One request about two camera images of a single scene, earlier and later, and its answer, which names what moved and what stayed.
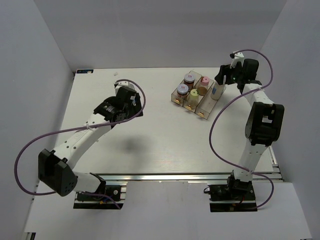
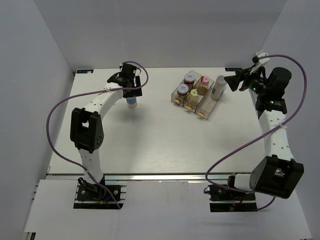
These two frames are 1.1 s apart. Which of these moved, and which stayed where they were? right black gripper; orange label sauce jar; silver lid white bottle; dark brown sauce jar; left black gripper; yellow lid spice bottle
Moved: left black gripper; right black gripper
Stayed: dark brown sauce jar; yellow lid spice bottle; orange label sauce jar; silver lid white bottle
